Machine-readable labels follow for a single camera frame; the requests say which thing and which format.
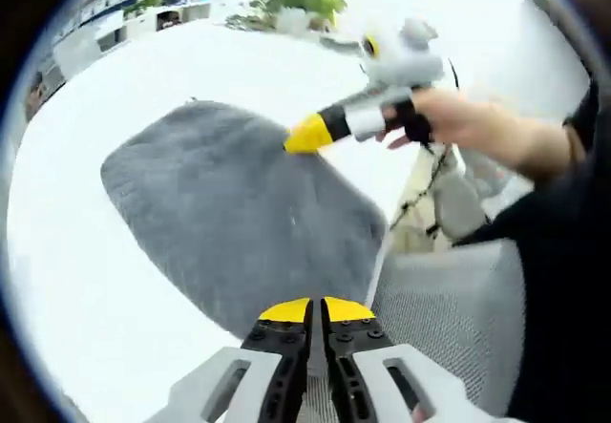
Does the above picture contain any grey towel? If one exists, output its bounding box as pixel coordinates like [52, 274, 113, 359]
[99, 99, 389, 344]

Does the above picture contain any person's black shirt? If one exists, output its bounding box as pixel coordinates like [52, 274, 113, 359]
[476, 74, 611, 423]

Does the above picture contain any black cable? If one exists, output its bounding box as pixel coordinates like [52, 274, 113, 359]
[447, 57, 462, 93]

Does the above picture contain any person's right hand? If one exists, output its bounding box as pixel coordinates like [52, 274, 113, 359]
[381, 92, 478, 157]

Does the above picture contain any shelf with white boxes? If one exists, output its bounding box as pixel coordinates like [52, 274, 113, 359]
[47, 0, 144, 59]

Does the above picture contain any low leafy green plant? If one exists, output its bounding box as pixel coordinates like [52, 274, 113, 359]
[223, 11, 279, 32]

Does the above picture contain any grey mesh office chair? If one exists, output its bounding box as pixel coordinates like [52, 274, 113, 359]
[370, 240, 529, 423]

